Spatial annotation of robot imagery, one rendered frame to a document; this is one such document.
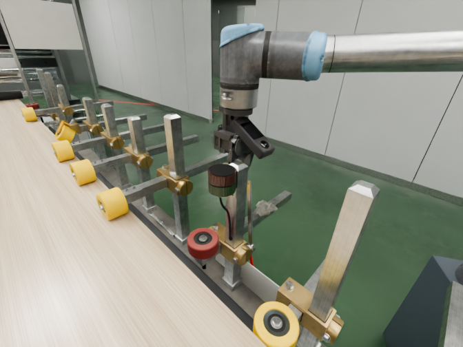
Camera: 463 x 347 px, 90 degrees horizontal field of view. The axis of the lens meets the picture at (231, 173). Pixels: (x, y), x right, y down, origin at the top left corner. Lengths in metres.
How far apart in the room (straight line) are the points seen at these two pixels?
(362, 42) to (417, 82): 2.36
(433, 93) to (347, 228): 2.66
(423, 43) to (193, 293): 0.72
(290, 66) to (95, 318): 0.60
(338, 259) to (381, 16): 2.83
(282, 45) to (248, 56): 0.07
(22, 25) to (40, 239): 2.06
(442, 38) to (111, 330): 0.87
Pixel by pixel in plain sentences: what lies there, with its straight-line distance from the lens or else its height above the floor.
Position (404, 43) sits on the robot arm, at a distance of 0.70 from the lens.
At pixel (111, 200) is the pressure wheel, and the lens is 0.69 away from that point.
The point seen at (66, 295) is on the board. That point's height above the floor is 0.90.
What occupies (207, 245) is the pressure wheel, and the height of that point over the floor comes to 0.91.
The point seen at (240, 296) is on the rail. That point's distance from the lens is 0.76.
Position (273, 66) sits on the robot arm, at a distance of 0.52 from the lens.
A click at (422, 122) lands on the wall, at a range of 3.05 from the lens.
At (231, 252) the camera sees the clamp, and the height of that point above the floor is 0.86.
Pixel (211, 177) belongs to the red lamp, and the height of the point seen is 1.10.
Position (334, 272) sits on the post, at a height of 0.99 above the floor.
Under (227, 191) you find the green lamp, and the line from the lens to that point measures 0.48.
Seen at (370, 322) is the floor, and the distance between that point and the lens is 1.73.
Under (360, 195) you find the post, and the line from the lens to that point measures 0.38.
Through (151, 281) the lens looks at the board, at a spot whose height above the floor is 0.90.
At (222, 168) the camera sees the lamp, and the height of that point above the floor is 1.11.
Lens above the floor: 1.33
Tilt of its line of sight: 29 degrees down
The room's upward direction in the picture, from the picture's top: 2 degrees clockwise
